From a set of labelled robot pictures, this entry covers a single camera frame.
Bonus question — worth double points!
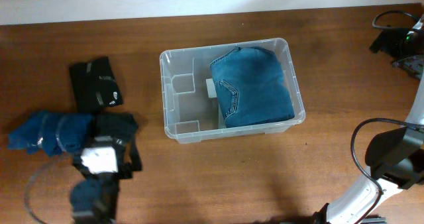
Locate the dark blue jeans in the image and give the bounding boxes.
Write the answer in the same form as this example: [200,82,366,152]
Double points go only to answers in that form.
[209,47,295,128]

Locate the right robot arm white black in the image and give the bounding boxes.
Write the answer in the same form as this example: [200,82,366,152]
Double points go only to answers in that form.
[311,22,423,223]

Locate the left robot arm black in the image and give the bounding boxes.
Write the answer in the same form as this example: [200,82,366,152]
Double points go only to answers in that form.
[70,136,142,224]

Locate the dark green taped cloth bundle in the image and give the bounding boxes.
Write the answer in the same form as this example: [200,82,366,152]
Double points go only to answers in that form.
[92,113,138,144]

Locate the clear plastic storage bin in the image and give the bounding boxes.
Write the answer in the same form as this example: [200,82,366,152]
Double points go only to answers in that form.
[160,38,306,144]

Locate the black folded shirt with logo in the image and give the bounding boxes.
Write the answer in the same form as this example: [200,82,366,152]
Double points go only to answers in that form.
[69,56,123,113]

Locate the blue taped cloth bundle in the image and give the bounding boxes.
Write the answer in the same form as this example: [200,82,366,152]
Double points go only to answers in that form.
[7,111,93,157]

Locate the white label inside bin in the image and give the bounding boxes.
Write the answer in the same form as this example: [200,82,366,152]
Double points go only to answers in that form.
[205,78,217,98]

